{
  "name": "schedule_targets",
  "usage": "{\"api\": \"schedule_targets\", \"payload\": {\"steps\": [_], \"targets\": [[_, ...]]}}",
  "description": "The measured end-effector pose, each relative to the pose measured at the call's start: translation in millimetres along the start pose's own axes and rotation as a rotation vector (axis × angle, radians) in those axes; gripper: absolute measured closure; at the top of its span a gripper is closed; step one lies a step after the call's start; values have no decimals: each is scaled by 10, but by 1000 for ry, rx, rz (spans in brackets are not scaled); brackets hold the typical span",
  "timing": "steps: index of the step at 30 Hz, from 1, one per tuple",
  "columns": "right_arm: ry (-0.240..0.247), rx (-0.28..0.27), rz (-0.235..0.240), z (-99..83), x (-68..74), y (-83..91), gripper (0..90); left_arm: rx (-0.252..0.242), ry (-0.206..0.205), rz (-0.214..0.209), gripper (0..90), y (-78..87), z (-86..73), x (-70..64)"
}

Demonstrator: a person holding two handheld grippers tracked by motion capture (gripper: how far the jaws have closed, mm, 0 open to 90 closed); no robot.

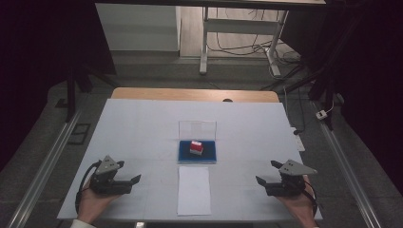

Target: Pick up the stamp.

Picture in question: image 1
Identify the black metal stand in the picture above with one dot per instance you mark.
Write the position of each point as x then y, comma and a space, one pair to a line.
70, 101

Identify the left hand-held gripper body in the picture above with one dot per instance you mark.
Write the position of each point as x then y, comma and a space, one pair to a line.
107, 182

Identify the black tripod stand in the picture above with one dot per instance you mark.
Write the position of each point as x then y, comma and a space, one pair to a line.
329, 95

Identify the dark curtain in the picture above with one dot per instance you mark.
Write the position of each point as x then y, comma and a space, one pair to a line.
374, 79
31, 63

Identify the white desk frame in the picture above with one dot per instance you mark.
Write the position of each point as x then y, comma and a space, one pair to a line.
240, 27

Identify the person's left hand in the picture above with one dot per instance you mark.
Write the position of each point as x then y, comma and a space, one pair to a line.
93, 204

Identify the person's right hand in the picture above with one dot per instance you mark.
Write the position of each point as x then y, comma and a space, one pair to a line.
302, 207

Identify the small white adapter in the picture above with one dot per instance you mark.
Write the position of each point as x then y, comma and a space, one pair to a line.
321, 114

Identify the blue ink pad box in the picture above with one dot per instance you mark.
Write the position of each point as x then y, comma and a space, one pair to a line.
185, 154

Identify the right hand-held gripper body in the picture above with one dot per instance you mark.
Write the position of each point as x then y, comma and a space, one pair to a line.
290, 183

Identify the white partition panel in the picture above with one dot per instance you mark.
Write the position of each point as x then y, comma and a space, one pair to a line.
136, 28

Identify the red and white stamp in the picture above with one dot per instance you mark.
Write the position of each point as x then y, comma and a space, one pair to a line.
196, 148

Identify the white table cover board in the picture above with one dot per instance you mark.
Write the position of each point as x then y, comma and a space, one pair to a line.
142, 126

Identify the aluminium floor rail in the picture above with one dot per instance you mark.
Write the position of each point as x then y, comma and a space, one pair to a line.
345, 171
47, 164

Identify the white paper sheet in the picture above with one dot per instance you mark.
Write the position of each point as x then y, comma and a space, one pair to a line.
194, 193

